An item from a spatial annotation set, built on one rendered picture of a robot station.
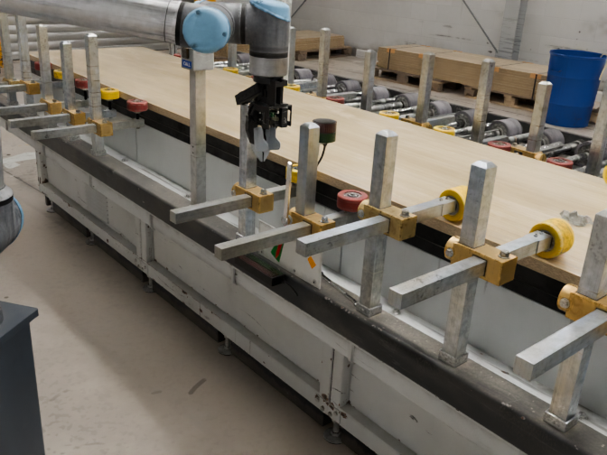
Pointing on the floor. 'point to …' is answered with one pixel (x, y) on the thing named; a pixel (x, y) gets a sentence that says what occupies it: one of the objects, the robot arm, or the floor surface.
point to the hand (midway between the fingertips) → (260, 155)
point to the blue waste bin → (574, 86)
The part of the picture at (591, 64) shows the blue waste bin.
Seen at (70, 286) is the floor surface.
